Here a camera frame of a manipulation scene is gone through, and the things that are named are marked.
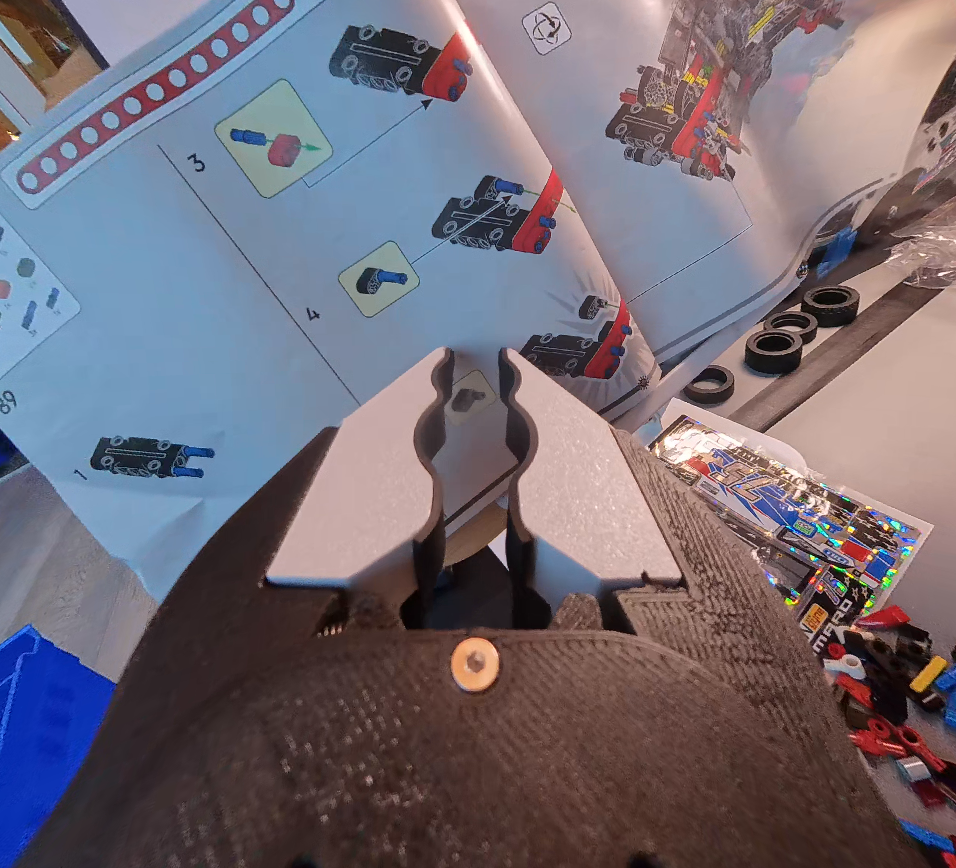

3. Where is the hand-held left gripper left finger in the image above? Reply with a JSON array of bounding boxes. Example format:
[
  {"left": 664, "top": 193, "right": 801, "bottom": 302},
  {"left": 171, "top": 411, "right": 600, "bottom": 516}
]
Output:
[{"left": 265, "top": 347, "right": 456, "bottom": 608}]

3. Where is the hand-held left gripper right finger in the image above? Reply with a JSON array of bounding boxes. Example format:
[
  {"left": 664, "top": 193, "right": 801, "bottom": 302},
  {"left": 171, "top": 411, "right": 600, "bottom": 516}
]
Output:
[{"left": 499, "top": 347, "right": 684, "bottom": 624}]

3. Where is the lego instruction booklet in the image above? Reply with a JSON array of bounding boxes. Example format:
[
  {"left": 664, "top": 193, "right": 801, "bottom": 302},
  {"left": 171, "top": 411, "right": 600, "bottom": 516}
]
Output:
[{"left": 0, "top": 0, "right": 956, "bottom": 604}]

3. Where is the black lego box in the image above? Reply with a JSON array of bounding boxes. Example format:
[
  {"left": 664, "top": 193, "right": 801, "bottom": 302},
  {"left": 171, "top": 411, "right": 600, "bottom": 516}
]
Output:
[{"left": 813, "top": 60, "right": 956, "bottom": 281}]

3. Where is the pile of mixed lego pieces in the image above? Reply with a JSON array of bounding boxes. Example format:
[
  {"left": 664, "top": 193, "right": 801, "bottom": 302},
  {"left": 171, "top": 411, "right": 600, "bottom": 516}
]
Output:
[{"left": 824, "top": 604, "right": 956, "bottom": 868}]

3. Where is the black rubber tire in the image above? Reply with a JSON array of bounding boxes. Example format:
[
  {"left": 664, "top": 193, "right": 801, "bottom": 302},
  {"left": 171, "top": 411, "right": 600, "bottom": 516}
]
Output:
[
  {"left": 762, "top": 309, "right": 820, "bottom": 348},
  {"left": 800, "top": 283, "right": 861, "bottom": 329},
  {"left": 682, "top": 362, "right": 738, "bottom": 408},
  {"left": 743, "top": 327, "right": 805, "bottom": 376}
]

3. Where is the holographic sticker sheet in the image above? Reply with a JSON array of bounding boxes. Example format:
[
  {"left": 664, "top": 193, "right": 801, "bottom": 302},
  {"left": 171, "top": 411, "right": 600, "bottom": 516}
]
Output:
[{"left": 647, "top": 413, "right": 936, "bottom": 654}]

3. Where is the clear plastic bag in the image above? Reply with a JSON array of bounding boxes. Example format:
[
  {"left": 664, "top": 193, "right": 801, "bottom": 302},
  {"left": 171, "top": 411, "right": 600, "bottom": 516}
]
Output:
[{"left": 887, "top": 217, "right": 956, "bottom": 288}]

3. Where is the blue storage bin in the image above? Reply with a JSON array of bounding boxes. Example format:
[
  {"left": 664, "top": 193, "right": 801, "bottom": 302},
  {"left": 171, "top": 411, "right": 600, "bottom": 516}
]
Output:
[{"left": 0, "top": 624, "right": 118, "bottom": 868}]

